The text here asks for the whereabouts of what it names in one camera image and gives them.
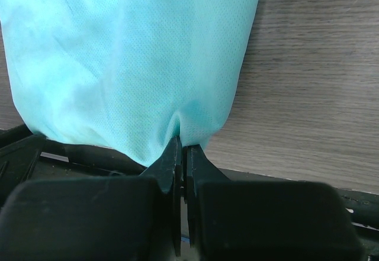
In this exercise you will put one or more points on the teal t shirt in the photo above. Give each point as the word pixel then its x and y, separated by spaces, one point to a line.
pixel 125 74

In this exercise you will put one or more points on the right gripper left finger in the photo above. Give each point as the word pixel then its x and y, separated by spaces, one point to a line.
pixel 124 217

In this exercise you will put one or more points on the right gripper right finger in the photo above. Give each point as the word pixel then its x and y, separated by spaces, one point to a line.
pixel 264 220

